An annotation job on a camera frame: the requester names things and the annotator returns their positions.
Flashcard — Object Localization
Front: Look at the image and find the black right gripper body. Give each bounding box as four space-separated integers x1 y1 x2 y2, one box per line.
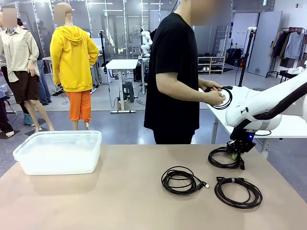
226 130 256 154

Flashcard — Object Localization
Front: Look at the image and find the black power cable with plugs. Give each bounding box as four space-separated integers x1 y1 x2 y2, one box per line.
208 146 246 171

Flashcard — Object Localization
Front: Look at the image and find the black braided cable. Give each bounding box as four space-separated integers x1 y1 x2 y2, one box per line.
214 176 263 208

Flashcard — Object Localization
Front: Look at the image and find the thin black USB cable coil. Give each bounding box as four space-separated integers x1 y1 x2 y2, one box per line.
161 166 210 195

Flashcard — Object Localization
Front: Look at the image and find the person's right forearm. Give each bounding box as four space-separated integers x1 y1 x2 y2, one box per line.
157 79 207 103

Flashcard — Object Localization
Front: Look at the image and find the person's right hand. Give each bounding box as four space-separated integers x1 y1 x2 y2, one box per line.
203 91 226 106

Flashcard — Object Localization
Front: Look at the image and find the person's left hand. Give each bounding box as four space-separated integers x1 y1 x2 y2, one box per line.
199 80 223 91

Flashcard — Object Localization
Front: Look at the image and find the large white side table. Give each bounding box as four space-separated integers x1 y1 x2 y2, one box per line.
199 85 307 159

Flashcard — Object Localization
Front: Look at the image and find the white shoe rack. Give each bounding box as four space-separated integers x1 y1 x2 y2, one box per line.
198 56 226 74

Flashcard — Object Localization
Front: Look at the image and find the black bag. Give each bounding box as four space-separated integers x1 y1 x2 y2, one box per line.
226 47 243 67

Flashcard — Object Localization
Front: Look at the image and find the black light stand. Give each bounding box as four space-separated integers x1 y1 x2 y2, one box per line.
237 26 257 87

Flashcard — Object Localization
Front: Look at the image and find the black clothing rack with garments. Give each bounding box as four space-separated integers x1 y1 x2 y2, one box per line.
270 26 307 79

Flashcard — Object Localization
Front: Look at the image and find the person in black t-shirt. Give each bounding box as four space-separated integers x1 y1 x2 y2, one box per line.
143 0 201 145

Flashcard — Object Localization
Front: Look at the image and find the grey step stool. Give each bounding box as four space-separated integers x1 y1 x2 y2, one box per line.
121 81 135 103

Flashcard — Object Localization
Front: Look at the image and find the white standing desk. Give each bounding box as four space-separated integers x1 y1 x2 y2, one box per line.
105 59 139 114

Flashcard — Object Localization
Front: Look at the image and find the clear plastic storage container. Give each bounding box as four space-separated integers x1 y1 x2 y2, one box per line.
13 130 103 176

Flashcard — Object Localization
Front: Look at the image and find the mannequin in yellow hoodie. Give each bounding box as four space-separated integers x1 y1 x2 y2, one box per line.
49 2 100 131

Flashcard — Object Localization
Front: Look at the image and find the background person in jeans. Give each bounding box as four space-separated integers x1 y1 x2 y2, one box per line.
35 20 52 106

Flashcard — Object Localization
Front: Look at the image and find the mannequin in dark trousers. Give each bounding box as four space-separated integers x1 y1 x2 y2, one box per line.
0 57 15 138

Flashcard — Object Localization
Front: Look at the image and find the mannequin in beige shirt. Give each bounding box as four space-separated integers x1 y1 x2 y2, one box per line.
0 7 55 138

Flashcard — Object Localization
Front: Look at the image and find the black braided arm cable sleeve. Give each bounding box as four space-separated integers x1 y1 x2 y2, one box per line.
229 82 307 144

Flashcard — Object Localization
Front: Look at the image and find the black camera tripod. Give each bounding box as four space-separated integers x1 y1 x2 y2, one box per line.
99 30 110 84

